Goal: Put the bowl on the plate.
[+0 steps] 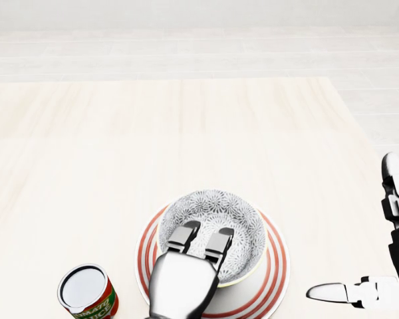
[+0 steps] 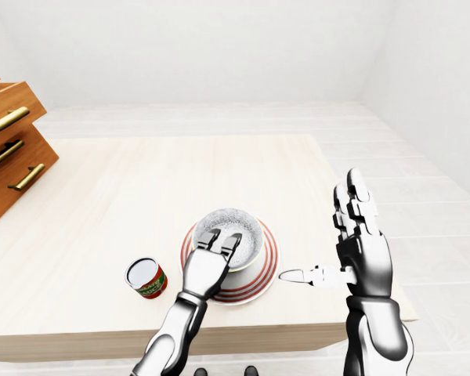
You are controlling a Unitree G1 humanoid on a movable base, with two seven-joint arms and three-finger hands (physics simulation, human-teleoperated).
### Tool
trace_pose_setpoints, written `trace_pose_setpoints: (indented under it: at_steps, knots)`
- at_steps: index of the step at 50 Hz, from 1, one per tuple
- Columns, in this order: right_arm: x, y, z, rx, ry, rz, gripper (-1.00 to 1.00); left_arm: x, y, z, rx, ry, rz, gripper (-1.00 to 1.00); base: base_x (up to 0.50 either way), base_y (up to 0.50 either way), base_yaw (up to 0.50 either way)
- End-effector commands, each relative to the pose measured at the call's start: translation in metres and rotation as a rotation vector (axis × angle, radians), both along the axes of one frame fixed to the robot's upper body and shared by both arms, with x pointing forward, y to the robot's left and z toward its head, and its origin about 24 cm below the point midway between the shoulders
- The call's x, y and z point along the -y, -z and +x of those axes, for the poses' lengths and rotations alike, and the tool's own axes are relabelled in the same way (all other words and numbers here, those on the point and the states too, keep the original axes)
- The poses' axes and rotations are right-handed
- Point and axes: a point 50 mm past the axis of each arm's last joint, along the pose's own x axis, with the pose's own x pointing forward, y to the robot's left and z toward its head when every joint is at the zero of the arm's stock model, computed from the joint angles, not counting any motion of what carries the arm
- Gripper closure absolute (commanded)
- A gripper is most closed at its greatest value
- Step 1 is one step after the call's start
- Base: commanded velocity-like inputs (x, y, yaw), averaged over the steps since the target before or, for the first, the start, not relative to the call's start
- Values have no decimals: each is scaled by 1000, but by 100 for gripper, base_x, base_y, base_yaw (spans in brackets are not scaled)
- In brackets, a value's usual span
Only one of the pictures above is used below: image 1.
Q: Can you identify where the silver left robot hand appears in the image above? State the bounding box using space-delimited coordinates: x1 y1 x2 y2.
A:
148 220 235 319

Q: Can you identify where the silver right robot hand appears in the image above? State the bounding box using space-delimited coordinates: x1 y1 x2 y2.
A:
305 132 399 310

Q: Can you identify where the black white patterned bowl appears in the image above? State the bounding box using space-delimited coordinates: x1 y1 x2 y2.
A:
156 189 269 288

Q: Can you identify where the white plate with red rings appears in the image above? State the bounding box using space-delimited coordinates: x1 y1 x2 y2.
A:
135 201 291 319

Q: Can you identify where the tomato sauce tin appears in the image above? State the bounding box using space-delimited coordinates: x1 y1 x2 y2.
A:
57 263 120 319

